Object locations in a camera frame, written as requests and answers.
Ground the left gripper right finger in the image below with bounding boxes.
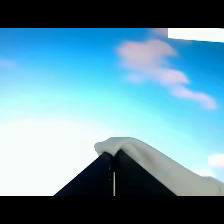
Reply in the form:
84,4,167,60
114,149,178,197

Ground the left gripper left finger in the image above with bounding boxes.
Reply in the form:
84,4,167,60
54,151,114,197

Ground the white T-shirt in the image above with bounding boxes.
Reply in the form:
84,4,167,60
93,136,224,197

